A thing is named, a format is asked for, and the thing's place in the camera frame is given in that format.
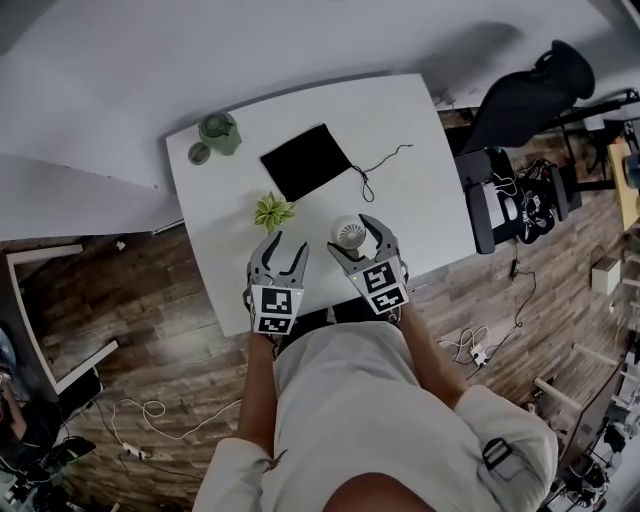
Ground white box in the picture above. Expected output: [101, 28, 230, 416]
[591, 257, 622, 296]

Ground green bottle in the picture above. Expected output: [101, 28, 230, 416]
[198, 111, 243, 157]

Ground person's left forearm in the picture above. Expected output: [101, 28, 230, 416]
[234, 329, 281, 459]

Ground long white cable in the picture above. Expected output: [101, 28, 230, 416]
[110, 397, 244, 446]

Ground white device on chair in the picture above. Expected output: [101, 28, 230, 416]
[487, 182, 519, 229]

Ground small green potted plant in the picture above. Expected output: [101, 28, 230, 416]
[253, 191, 296, 236]

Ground person's right forearm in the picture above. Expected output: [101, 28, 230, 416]
[394, 304, 474, 414]

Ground black drawstring pouch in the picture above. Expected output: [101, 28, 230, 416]
[259, 123, 415, 204]

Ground small white round fan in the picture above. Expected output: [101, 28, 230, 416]
[328, 214, 370, 261]

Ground black strap buckle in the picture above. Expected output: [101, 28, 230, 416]
[482, 437, 514, 471]

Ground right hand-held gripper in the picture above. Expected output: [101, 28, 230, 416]
[326, 213, 413, 317]

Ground person's white shirt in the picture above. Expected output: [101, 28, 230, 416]
[192, 319, 560, 512]

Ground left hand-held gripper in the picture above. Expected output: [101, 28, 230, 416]
[243, 230, 311, 336]

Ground black bag with white print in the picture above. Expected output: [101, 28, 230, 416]
[517, 189, 556, 246]

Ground black floor cable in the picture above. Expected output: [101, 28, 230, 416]
[508, 239, 539, 341]

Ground black office chair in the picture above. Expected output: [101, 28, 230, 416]
[452, 39, 597, 255]

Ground yellow wooden table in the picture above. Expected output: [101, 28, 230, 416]
[607, 142, 640, 231]

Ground person's legs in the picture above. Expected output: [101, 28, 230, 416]
[277, 299, 381, 332]

